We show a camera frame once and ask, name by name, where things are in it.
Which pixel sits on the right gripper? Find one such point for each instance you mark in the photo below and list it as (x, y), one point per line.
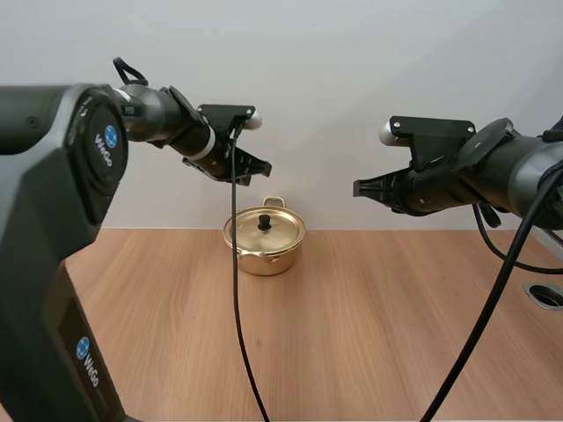
(433, 191)

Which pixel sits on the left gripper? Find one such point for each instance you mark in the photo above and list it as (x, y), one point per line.
(215, 165)

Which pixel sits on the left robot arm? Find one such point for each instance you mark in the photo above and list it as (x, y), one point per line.
(39, 211)

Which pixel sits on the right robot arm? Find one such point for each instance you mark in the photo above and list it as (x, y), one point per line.
(514, 176)

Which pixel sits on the gold lid with black knob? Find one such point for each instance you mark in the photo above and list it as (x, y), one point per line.
(281, 233)

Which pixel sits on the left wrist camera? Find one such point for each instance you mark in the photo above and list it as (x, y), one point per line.
(224, 112)

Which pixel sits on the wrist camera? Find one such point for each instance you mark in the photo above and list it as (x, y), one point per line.
(433, 132)
(224, 112)

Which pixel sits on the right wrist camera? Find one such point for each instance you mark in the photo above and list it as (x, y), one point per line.
(433, 132)

